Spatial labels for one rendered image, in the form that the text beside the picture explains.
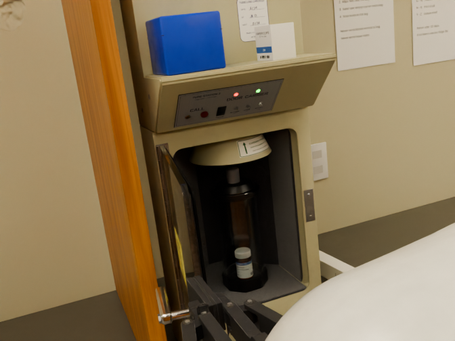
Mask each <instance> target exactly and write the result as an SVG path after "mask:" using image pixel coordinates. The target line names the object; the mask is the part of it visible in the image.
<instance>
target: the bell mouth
mask: <svg viewBox="0 0 455 341"><path fill-rule="evenodd" d="M271 151H272V149H271V148H270V146H269V144H268V143H267V141H266V139H265V137H264V136H263V134H262V133H260V134H256V135H250V136H246V137H239V138H235V139H229V140H225V141H218V142H215V143H208V144H204V145H197V146H194V147H192V151H191V154H190V158H189V161H190V162H191V163H193V164H197V165H202V166H224V165H232V164H240V163H245V162H250V161H253V160H258V159H260V158H263V157H265V156H267V155H268V154H270V153H271Z"/></svg>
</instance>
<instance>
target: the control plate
mask: <svg viewBox="0 0 455 341"><path fill-rule="evenodd" d="M283 80H284V79H283V78H282V79H278V80H272V81H264V82H260V83H251V84H247V85H238V86H233V87H225V88H220V89H212V90H208V91H199V92H194V93H186V94H181V95H178V100H177V109H176V115H175V124H174V128H175V127H182V126H186V125H191V124H198V123H202V122H209V121H214V120H221V119H225V118H232V117H237V116H244V115H248V114H255V113H259V112H266V111H270V110H272V108H273V106H274V103H275V101H276V98H277V96H278V93H279V90H280V88H281V86H282V83H283ZM257 89H261V91H260V92H259V93H255V91H256V90H257ZM236 92H238V93H239V95H238V96H236V97H234V96H233V94H234V93H236ZM260 102H263V104H262V106H258V104H259V103H260ZM248 104H250V105H251V107H250V108H246V105H248ZM223 106H227V107H226V110H225V114H224V115H222V116H216V114H217V109H218V107H223ZM236 106H238V110H234V107H236ZM202 112H208V113H209V115H208V116H207V117H205V118H202V117H201V116H200V114H201V113H202ZM187 115H190V116H191V117H190V118H189V119H185V117H186V116H187Z"/></svg>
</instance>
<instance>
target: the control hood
mask: <svg viewBox="0 0 455 341"><path fill-rule="evenodd" d="M336 58H337V55H336V54H335V53H304V54H299V55H296V57H295V58H287V59H282V60H274V61H257V60H255V61H249V62H240V63H235V64H226V67H225V68H221V69H216V70H207V71H202V72H193V73H187V74H178V75H173V76H164V75H156V74H153V75H148V76H146V77H145V78H144V81H145V86H146V94H147V98H148V107H149V112H150V120H151V125H152V131H154V132H155V133H164V132H168V131H175V130H179V129H186V128H190V127H197V126H202V125H206V124H213V123H217V122H224V121H229V120H236V119H240V118H247V117H251V116H258V115H262V114H270V113H274V112H281V111H285V110H292V109H297V108H304V107H307V106H312V105H314V104H315V102H316V99H317V97H318V95H319V93H320V91H321V89H322V87H323V85H324V83H325V81H326V79H327V77H328V74H329V72H330V70H331V68H332V66H333V64H334V62H335V60H336ZM282 78H283V79H284V80H283V83H282V86H281V88H280V90H279V93H278V96H277V98H276V101H275V103H274V106H273V108H272V110H270V111H266V112H259V113H255V114H248V115H244V116H237V117H232V118H225V119H221V120H214V121H209V122H202V123H198V124H191V125H186V126H182V127H175V128H174V124H175V115H176V109H177V100H178V95H181V94H186V93H194V92H199V91H208V90H212V89H220V88H225V87H233V86H238V85H247V84H251V83H260V82H264V81H272V80H278V79H282Z"/></svg>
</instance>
